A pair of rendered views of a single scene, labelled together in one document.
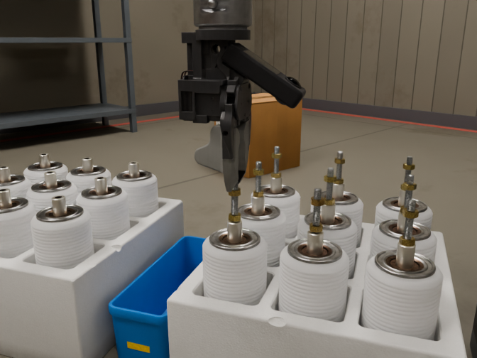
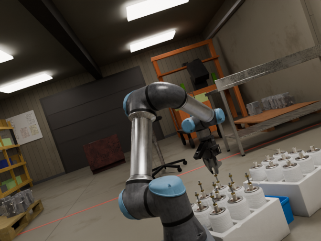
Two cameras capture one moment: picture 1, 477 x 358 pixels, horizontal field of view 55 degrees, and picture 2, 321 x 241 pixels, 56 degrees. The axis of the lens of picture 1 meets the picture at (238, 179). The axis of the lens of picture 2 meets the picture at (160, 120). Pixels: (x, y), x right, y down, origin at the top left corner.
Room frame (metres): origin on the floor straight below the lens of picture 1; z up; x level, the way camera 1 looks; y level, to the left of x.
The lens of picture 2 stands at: (1.55, -1.40, 0.75)
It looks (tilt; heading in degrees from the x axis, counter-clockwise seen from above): 1 degrees down; 130
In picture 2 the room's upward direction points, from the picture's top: 19 degrees counter-clockwise
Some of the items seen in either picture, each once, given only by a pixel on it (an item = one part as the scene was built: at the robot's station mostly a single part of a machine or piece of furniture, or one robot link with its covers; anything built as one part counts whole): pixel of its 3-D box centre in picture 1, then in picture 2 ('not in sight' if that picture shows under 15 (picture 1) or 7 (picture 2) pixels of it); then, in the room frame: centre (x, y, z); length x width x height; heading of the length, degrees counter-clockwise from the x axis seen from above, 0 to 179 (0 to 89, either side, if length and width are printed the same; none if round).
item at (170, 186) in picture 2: not in sight; (168, 196); (0.83, -0.63, 0.47); 0.13 x 0.12 x 0.14; 7
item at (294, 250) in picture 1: (314, 251); (204, 196); (0.58, -0.11, 0.25); 0.08 x 0.08 x 0.01
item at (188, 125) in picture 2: not in sight; (194, 123); (0.65, -0.08, 0.64); 0.11 x 0.11 x 0.08; 7
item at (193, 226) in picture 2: not in sight; (181, 228); (0.83, -0.63, 0.35); 0.15 x 0.15 x 0.10
